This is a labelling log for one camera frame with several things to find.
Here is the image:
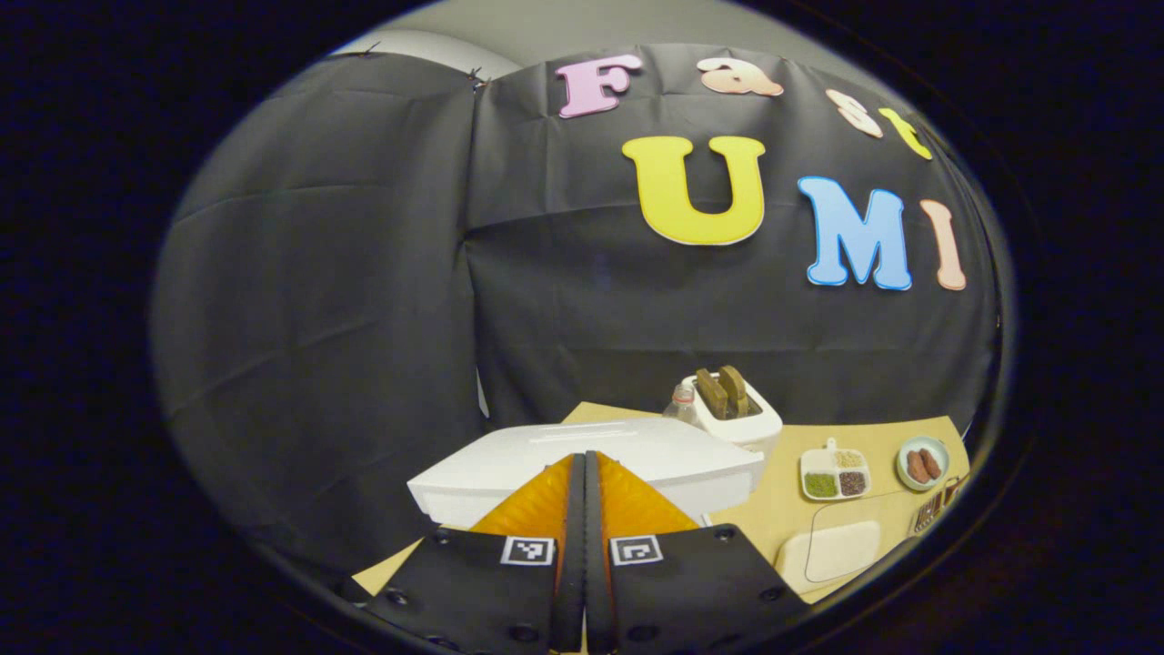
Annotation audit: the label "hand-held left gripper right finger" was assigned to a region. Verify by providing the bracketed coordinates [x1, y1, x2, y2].
[587, 452, 810, 655]

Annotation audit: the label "metal wire chopstick holder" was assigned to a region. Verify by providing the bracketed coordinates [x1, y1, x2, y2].
[912, 478, 967, 534]

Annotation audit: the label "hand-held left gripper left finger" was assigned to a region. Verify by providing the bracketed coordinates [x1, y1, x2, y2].
[364, 452, 587, 655]

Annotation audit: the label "pale green plate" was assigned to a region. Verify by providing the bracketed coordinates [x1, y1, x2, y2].
[897, 436, 950, 492]

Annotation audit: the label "clear plastic rice container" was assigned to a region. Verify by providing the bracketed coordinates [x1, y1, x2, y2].
[775, 496, 883, 597]

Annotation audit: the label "clear plastic water bottle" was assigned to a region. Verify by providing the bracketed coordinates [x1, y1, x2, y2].
[662, 384, 699, 428]

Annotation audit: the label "white divided dish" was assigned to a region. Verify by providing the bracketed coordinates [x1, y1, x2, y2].
[800, 438, 872, 501]

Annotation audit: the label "white rice cooker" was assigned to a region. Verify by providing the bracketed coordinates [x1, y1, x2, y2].
[406, 417, 767, 530]

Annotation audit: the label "white toaster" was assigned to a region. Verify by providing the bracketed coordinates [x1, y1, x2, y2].
[682, 366, 783, 458]

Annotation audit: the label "brown toast slice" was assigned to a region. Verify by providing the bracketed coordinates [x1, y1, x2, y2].
[696, 368, 730, 419]
[718, 366, 751, 417]

